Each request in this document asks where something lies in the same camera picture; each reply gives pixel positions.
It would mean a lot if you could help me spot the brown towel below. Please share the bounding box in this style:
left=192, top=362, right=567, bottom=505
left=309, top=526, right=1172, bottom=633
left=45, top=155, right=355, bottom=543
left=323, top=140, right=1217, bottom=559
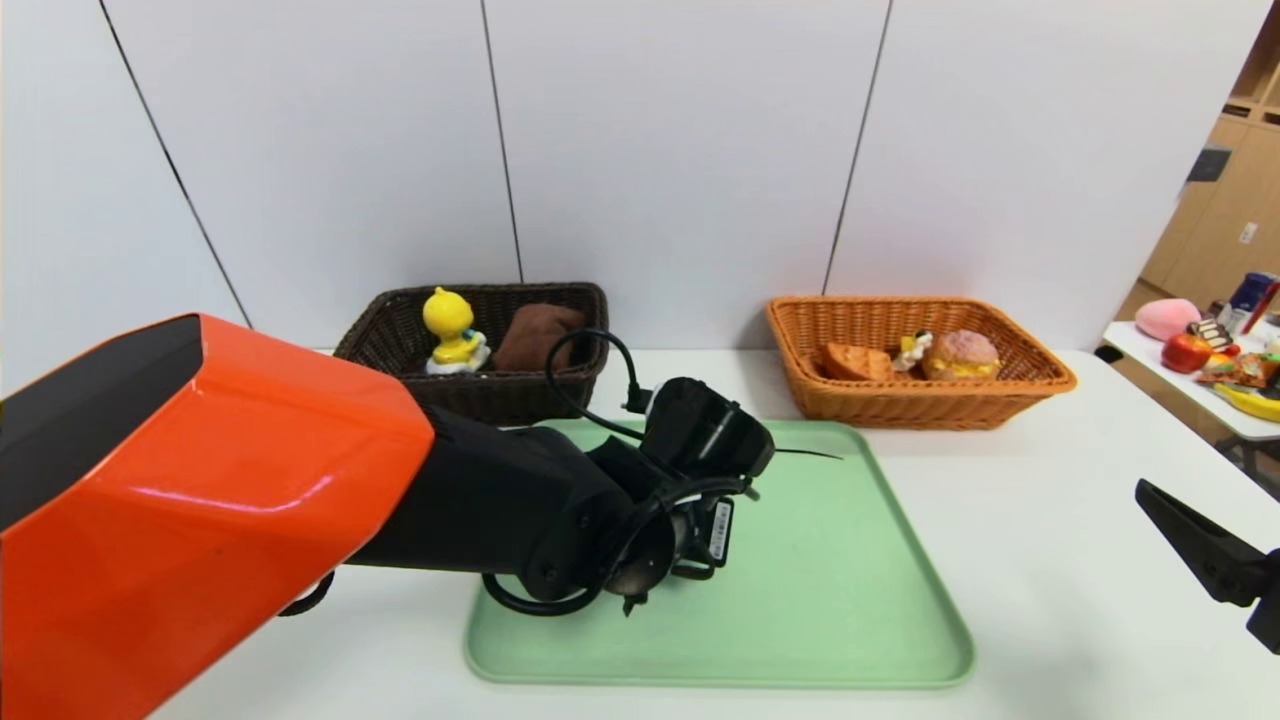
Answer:
left=494, top=303, right=587, bottom=374

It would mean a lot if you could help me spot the yellow duck toy car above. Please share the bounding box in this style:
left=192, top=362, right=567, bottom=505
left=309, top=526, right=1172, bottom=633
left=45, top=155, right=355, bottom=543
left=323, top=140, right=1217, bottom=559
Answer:
left=421, top=287, right=492, bottom=377

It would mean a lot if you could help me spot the toy waffle slice with cream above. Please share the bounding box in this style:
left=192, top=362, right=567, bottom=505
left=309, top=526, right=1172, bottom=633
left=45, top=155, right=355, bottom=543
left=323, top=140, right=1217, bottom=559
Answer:
left=820, top=330, right=937, bottom=383

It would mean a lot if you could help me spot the toy cream puff bun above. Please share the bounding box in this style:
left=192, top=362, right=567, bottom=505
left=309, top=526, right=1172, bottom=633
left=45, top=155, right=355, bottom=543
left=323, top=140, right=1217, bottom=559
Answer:
left=922, top=329, right=1003, bottom=382

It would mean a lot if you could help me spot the dark brown wicker basket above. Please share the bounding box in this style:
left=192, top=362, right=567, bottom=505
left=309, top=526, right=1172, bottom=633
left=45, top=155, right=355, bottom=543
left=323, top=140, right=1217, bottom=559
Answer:
left=333, top=281, right=612, bottom=427

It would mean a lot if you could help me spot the orange wicker basket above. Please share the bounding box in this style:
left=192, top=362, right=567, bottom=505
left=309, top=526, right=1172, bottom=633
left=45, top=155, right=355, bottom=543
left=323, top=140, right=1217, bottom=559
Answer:
left=766, top=294, right=1080, bottom=432

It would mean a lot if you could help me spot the light green plastic tray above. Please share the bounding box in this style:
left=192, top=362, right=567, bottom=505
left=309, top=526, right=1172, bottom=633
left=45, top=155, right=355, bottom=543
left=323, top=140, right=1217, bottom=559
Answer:
left=463, top=419, right=978, bottom=691

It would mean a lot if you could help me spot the white side table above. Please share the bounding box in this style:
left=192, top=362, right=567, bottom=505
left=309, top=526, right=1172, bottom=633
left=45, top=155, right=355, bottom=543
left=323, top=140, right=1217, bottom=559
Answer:
left=1100, top=322, right=1280, bottom=444

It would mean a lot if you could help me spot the pink round plush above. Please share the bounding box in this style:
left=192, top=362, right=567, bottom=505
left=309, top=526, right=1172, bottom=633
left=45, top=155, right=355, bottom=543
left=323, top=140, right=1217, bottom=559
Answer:
left=1133, top=300, right=1200, bottom=344

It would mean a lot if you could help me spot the red toy apple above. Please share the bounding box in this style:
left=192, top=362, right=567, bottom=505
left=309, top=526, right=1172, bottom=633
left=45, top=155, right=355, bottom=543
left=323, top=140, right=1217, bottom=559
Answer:
left=1159, top=335, right=1213, bottom=377

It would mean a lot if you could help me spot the colourful snack packet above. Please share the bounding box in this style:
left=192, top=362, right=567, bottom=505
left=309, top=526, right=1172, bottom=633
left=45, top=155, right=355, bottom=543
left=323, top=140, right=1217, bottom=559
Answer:
left=1194, top=354, right=1280, bottom=392

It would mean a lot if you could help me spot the light wooden cabinet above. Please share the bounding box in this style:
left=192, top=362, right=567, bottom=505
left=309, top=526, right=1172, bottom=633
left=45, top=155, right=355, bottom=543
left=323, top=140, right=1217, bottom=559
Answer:
left=1112, top=5, right=1280, bottom=321

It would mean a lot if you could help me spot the yellow toy banana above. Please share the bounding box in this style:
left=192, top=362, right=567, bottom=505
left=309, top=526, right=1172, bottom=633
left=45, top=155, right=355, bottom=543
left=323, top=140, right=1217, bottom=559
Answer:
left=1211, top=385, right=1280, bottom=426

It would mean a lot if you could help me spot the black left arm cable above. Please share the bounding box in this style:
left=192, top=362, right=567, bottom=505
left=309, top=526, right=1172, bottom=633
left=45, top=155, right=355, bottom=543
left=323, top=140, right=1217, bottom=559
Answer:
left=545, top=328, right=653, bottom=442
left=482, top=570, right=603, bottom=618

